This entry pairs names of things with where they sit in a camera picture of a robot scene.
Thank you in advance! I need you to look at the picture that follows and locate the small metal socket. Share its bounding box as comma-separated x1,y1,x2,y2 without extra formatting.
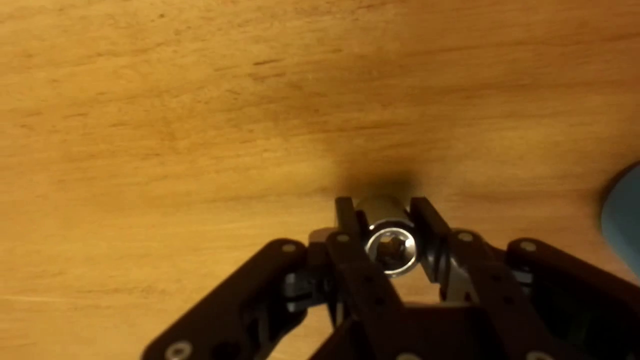
363,193,423,277

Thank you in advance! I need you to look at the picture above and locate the blue plastic cup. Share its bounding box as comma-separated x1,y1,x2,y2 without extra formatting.
598,160,640,279

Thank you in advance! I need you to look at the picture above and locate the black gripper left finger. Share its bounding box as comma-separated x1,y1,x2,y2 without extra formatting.
140,195,411,360

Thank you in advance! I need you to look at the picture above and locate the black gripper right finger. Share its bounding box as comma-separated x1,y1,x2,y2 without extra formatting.
408,195,640,360

